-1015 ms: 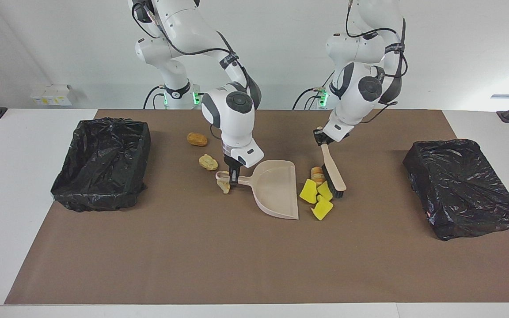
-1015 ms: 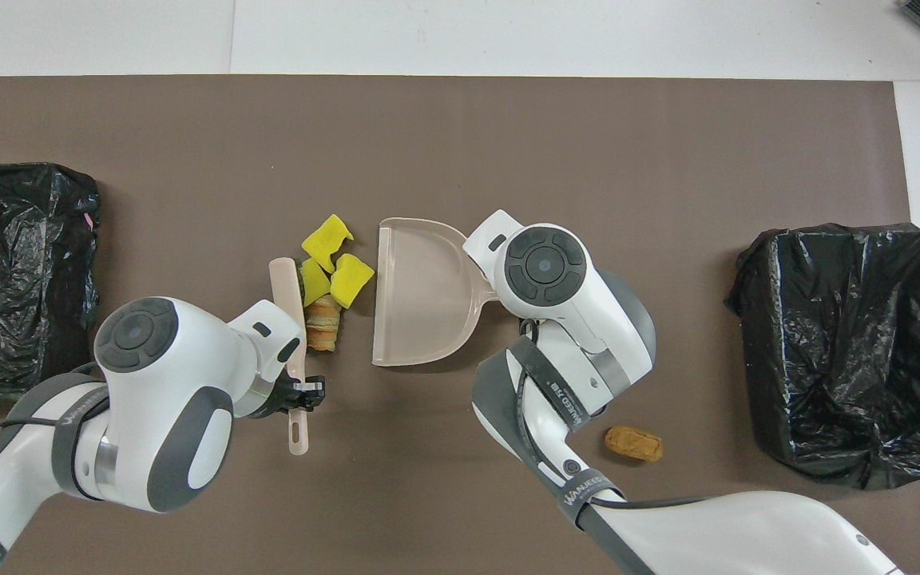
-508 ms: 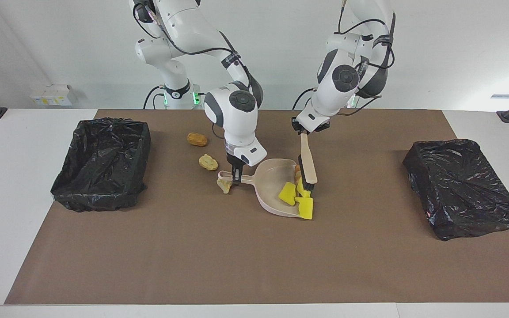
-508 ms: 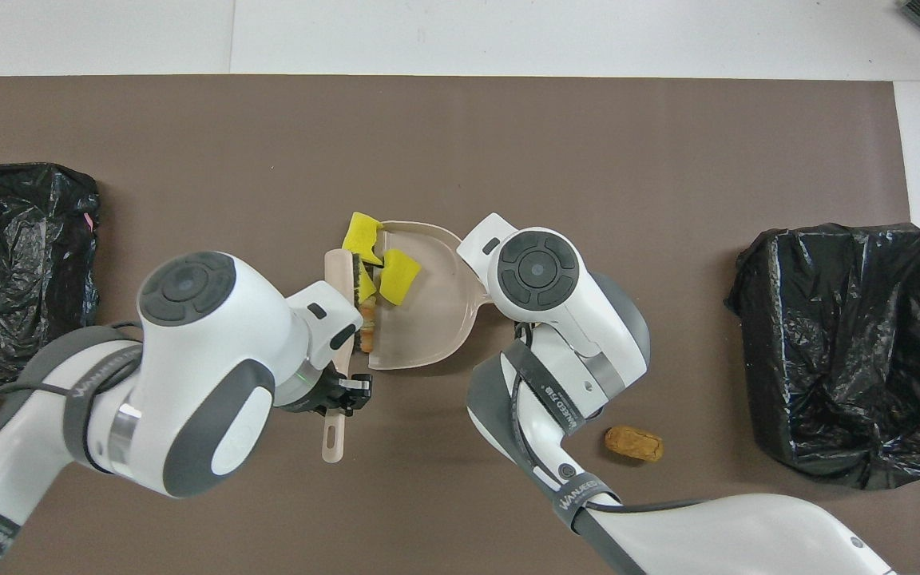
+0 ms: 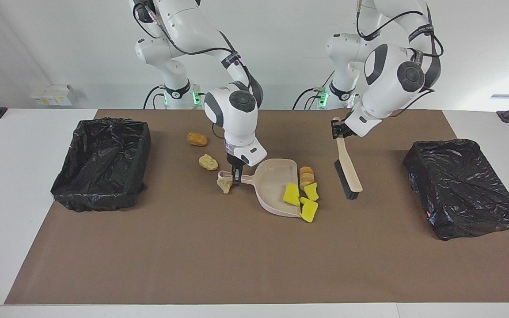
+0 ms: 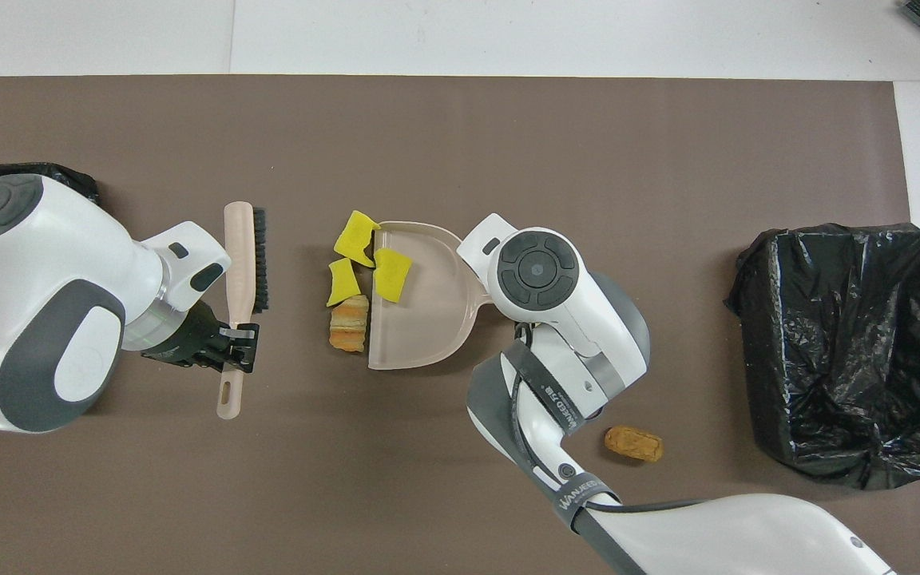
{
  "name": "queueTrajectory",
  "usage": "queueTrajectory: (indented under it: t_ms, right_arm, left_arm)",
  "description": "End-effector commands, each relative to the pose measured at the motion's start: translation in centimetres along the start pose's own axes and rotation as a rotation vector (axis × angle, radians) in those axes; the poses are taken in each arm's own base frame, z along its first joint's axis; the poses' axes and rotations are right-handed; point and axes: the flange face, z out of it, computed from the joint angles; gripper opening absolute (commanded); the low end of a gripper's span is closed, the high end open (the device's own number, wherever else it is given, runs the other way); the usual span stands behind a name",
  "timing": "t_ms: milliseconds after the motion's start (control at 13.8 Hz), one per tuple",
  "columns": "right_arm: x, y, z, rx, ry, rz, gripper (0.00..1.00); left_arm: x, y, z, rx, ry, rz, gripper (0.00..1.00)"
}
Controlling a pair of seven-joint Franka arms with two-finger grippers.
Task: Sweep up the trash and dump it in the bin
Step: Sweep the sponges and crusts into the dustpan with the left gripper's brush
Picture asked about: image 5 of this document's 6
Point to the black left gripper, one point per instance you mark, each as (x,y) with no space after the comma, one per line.
(348,130)

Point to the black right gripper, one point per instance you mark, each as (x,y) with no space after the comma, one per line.
(234,163)

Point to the pale yellow scrap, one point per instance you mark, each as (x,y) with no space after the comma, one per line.
(208,162)
(224,187)

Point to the beige plastic dustpan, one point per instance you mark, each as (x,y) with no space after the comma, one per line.
(272,185)

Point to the beige hand brush black bristles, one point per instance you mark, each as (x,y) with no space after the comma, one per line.
(349,168)

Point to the striped orange bread toy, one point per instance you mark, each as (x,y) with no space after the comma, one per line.
(306,176)

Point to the orange brown scrap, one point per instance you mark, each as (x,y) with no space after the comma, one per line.
(197,139)

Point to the yellow green sponge piece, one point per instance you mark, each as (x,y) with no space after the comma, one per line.
(311,191)
(309,211)
(291,194)

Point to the bin with black plastic liner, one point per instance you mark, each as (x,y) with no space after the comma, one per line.
(100,176)
(462,185)

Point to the brown table mat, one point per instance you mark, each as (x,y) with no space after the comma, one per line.
(192,265)

